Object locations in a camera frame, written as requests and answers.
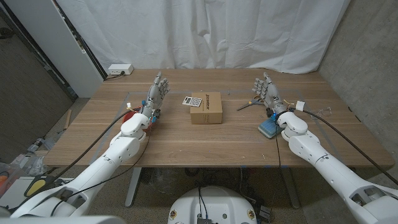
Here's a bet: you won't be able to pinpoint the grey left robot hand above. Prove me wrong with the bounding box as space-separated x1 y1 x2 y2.
141 71 171 121

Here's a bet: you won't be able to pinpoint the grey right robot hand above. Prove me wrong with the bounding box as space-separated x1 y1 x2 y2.
252 72 289 116

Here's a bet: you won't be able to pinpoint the mini calculator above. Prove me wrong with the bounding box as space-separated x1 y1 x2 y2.
182 96 203 108

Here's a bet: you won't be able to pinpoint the red bowl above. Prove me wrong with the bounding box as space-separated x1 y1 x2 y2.
123 107 153 133

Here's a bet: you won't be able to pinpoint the brown cardboard box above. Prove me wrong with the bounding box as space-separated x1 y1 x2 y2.
190 91 224 125

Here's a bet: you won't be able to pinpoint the teal ribbed case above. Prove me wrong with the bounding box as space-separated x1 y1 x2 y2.
257 117 285 139

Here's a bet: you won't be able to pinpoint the white power strip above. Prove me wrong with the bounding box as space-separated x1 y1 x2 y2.
108 63 134 76

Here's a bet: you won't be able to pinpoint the white curtain backdrop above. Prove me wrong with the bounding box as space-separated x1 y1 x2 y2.
55 0 351 75

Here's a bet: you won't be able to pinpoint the wooden stick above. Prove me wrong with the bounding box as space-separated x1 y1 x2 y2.
63 108 73 131

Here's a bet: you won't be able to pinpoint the grey table leg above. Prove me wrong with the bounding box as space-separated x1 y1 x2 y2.
124 167 142 208
281 167 301 209

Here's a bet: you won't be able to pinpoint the white cabinet panel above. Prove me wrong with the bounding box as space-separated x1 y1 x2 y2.
4 0 105 98

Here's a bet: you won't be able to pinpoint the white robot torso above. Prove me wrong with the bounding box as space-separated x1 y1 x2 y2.
167 185 258 224

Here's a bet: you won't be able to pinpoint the clear plastic bag clutter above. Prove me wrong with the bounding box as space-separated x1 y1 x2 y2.
11 152 49 177

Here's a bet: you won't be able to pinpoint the yellow black foot pedal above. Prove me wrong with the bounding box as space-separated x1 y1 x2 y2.
24 175 57 198

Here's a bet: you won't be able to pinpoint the yellow handled scissors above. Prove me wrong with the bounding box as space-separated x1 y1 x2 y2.
236 95 265 111

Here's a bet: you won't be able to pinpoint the black power strip cord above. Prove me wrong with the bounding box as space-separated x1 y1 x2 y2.
104 71 126 81

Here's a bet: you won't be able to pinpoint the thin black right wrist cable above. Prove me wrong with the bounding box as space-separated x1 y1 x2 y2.
274 130 282 170

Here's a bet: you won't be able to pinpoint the clear wire loop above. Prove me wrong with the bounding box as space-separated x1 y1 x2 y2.
310 106 333 118

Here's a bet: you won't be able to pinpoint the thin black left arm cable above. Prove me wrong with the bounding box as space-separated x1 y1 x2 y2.
49 133 152 217

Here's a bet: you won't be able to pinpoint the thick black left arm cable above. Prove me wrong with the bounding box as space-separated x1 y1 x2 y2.
18 108 137 200

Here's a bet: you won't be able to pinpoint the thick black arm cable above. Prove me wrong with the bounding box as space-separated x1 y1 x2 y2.
303 108 398 186
18 108 137 200

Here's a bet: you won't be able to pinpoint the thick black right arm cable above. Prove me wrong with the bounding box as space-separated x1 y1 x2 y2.
303 108 398 186

